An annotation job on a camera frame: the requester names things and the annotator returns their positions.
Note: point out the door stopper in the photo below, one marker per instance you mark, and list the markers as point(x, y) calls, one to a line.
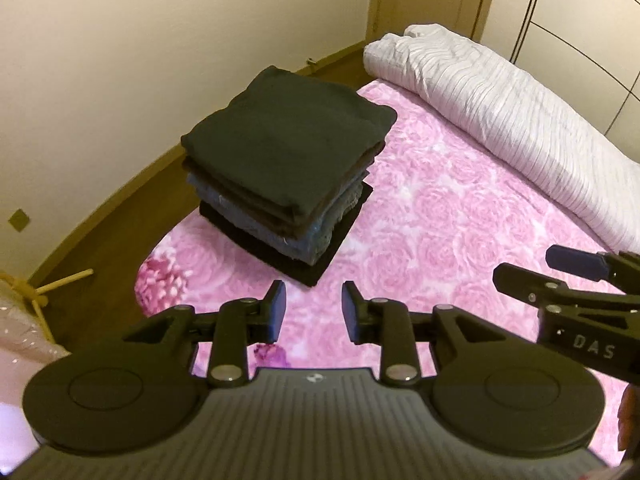
point(312, 62)

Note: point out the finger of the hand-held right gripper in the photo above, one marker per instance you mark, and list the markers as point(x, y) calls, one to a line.
point(520, 280)
point(575, 260)

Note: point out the striped white duvet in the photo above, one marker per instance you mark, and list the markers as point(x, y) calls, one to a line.
point(500, 110)

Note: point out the dark brown folded garment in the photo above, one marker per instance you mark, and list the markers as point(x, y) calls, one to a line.
point(250, 198)

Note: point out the wooden stand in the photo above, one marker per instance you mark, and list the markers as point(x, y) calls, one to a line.
point(65, 280)

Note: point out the black folded garment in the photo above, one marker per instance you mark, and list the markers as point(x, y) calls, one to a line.
point(305, 275)

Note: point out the brass wall socket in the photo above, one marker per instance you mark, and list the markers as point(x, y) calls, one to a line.
point(19, 220)

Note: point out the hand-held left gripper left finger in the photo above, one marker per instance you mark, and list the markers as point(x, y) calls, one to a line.
point(277, 312)

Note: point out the beige wardrobe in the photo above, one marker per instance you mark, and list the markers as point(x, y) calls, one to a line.
point(590, 10)

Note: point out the pink floral blanket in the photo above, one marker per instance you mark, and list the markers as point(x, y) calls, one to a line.
point(450, 210)

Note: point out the dark grey t-shirt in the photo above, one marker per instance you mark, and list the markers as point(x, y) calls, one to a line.
point(290, 130)

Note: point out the blue grey folded garment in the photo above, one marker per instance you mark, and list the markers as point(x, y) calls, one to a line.
point(300, 247)

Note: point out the pale pink cloth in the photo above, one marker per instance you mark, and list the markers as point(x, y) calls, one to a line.
point(20, 330)

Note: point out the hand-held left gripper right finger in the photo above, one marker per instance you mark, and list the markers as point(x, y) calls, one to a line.
point(351, 312)

